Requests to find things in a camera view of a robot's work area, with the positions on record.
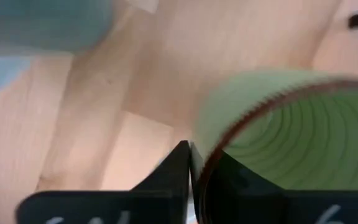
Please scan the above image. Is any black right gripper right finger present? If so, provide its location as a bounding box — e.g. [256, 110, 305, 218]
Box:
[190, 142, 358, 224]

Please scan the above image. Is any teal mug white handle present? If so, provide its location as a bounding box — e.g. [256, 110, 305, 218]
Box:
[0, 0, 115, 57]

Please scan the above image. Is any green ribbed mug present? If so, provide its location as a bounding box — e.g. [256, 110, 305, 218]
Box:
[193, 68, 358, 224]

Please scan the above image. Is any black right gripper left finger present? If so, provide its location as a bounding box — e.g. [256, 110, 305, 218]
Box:
[16, 139, 190, 224]

